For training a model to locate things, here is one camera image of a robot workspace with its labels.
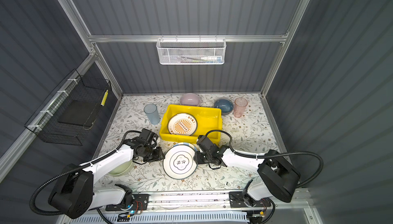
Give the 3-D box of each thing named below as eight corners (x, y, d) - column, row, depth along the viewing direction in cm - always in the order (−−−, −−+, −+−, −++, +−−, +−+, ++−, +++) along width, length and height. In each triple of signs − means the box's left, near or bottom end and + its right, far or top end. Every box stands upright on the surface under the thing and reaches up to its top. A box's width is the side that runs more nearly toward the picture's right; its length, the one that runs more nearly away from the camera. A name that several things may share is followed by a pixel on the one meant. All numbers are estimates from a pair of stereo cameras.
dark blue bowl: (212, 108, 113) (213, 103, 109) (221, 100, 119) (222, 95, 114) (226, 117, 108) (228, 112, 103) (235, 108, 113) (236, 103, 108)
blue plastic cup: (148, 126, 104) (142, 113, 93) (151, 117, 109) (145, 104, 98) (159, 126, 104) (154, 113, 93) (161, 117, 109) (156, 104, 98)
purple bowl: (180, 108, 113) (179, 104, 110) (181, 96, 121) (180, 92, 118) (200, 108, 113) (200, 104, 110) (200, 96, 121) (200, 92, 118)
